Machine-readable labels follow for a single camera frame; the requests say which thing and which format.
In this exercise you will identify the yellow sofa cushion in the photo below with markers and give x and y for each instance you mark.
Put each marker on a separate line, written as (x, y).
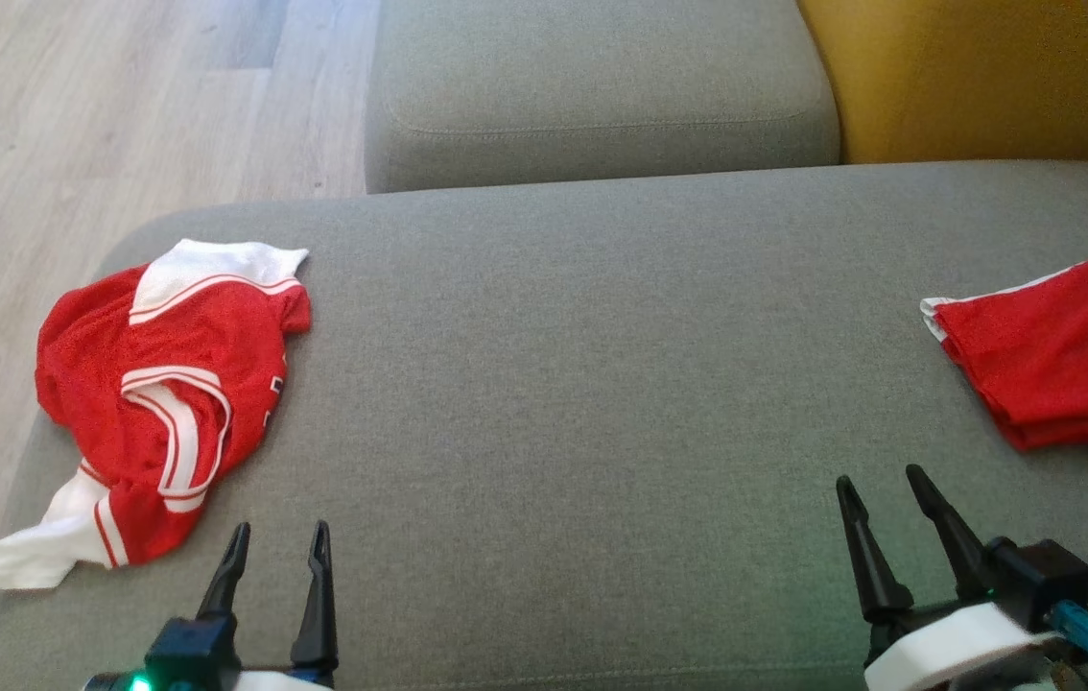
(976, 77)

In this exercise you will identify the grey sofa back cushion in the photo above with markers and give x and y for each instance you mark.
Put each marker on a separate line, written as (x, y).
(602, 86)

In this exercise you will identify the red white basketball jersey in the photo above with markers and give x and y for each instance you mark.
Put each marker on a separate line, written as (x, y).
(93, 355)

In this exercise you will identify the red white sports shorts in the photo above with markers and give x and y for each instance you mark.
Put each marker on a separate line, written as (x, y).
(1062, 355)

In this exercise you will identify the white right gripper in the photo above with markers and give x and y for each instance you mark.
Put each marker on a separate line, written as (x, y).
(947, 648)

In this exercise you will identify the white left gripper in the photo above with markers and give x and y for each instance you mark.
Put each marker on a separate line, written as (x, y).
(275, 683)

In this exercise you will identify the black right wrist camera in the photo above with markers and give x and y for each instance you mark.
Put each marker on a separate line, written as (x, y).
(1043, 581)

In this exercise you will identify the grey sofa seat cushion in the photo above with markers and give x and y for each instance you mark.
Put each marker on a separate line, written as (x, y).
(554, 384)

